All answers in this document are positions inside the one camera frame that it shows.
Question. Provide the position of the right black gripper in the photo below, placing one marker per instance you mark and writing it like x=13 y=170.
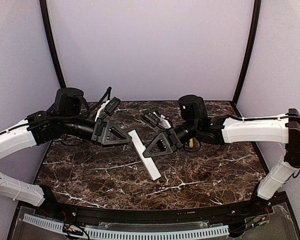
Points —
x=171 y=138

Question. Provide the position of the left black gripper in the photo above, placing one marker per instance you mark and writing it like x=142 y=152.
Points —
x=100 y=131

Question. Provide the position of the yellow handled screwdriver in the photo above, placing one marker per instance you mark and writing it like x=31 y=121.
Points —
x=191 y=143

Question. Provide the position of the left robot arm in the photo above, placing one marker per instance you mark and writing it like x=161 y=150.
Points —
x=69 y=115

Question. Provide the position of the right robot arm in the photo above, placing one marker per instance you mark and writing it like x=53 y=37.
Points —
x=282 y=128

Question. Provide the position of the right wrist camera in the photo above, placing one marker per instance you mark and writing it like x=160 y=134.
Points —
x=158 y=120

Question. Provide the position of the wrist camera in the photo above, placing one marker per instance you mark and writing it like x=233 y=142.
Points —
x=158 y=120
x=107 y=108

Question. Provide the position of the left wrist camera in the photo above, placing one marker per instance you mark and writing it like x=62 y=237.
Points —
x=107 y=108

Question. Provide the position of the black front table rail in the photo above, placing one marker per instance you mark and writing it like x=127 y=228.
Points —
x=228 y=214

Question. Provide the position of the white slotted cable duct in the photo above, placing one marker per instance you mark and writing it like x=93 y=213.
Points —
x=113 y=231

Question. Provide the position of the black left frame post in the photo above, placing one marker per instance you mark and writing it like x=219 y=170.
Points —
x=51 y=43

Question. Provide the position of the black frame post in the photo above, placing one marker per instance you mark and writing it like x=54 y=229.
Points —
x=51 y=43
x=248 y=50

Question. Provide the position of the black right frame post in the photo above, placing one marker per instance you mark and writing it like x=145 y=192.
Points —
x=248 y=50

